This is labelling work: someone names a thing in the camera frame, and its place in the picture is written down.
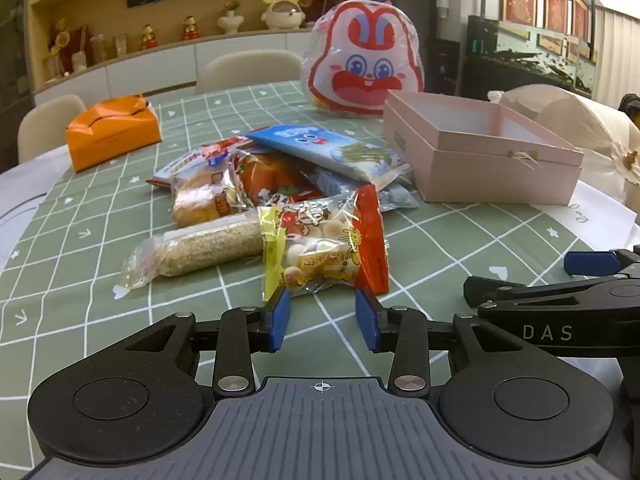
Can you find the framed wall pictures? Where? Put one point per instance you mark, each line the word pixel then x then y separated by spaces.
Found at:
pixel 555 10

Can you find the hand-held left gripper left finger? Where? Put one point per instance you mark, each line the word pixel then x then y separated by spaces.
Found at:
pixel 280 320

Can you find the glass aquarium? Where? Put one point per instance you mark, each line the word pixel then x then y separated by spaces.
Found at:
pixel 530 67

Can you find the clear bread packet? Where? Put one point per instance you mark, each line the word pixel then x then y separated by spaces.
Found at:
pixel 200 200

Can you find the black round object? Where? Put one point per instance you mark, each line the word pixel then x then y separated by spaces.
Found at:
pixel 631 107

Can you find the white curtain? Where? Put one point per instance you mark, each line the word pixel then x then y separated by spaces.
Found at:
pixel 620 55

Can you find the clear sesame bar packet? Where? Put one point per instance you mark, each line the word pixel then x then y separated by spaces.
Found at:
pixel 200 250

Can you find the orange tissue box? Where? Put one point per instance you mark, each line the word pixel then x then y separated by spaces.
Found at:
pixel 112 132

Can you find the cream covered chair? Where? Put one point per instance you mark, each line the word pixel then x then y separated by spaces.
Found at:
pixel 590 135

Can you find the white and red snack packet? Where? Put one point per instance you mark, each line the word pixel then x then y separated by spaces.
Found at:
pixel 170 169

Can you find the red and gold figurine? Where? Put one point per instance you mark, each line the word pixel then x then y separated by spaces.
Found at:
pixel 148 39
pixel 190 29

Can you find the brown plush toy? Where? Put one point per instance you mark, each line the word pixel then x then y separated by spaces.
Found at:
pixel 317 0

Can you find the cream rabbit figurine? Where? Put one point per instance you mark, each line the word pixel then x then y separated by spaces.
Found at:
pixel 282 12

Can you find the yellow figurine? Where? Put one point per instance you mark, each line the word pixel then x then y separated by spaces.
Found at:
pixel 60 40

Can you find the white vase with plant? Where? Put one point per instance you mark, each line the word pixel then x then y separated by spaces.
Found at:
pixel 231 22

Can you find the yellow and red biscuit packet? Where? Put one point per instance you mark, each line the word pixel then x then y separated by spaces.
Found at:
pixel 320 240

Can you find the white paper sheet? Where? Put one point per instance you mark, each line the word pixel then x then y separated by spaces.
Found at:
pixel 600 220

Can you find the pink cardboard box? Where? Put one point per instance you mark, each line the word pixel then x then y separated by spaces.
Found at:
pixel 480 170

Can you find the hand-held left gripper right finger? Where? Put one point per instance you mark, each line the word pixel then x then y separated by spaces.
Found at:
pixel 366 320

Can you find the red chicken leg packet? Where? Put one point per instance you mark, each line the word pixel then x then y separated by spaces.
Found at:
pixel 270 180

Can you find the green checked tablecloth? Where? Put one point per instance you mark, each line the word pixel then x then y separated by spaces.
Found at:
pixel 450 245

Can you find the rabbit face bag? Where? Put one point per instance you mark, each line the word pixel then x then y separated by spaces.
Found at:
pixel 365 65

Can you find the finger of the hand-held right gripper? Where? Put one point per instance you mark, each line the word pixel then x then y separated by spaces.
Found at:
pixel 490 290
pixel 590 263

